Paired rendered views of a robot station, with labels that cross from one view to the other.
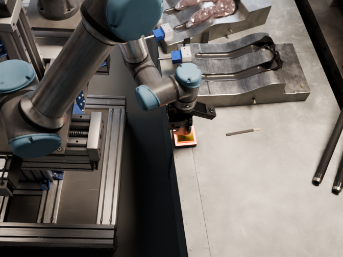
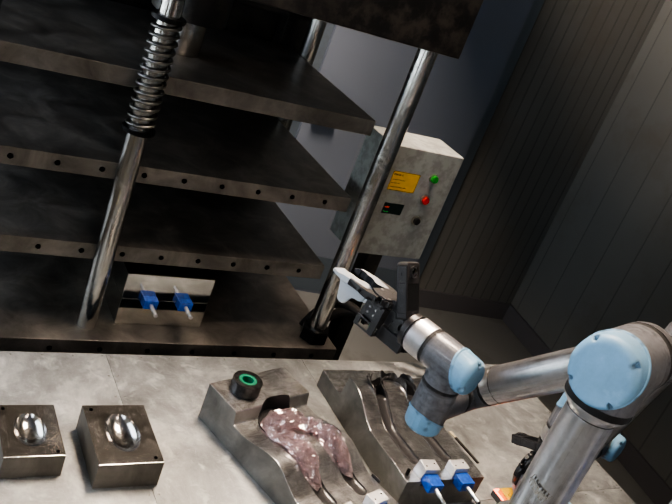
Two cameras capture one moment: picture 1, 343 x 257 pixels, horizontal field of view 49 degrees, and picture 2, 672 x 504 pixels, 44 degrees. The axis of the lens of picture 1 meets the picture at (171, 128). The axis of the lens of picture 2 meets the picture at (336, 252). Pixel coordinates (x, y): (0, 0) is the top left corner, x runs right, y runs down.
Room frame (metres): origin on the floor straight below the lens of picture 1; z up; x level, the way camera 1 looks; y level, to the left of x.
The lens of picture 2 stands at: (2.07, 1.47, 2.14)
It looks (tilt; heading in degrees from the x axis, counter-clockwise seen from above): 23 degrees down; 248
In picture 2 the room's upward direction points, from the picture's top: 22 degrees clockwise
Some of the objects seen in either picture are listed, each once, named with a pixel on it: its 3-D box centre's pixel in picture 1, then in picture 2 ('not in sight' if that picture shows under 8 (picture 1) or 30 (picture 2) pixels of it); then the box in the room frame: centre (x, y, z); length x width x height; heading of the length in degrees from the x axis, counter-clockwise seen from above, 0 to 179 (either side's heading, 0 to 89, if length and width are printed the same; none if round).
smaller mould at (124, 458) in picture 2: not in sight; (119, 444); (1.77, -0.06, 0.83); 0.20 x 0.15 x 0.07; 103
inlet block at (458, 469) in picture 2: not in sight; (465, 484); (0.89, 0.00, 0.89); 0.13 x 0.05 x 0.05; 103
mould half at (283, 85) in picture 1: (242, 69); (398, 422); (0.99, -0.26, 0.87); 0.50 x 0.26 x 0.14; 103
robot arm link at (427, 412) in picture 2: not in sight; (436, 402); (1.28, 0.30, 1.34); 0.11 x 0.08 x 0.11; 31
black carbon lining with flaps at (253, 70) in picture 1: (241, 59); (404, 412); (1.00, -0.24, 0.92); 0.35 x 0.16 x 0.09; 103
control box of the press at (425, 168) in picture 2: not in sight; (341, 322); (0.94, -0.99, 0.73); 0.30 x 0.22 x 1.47; 13
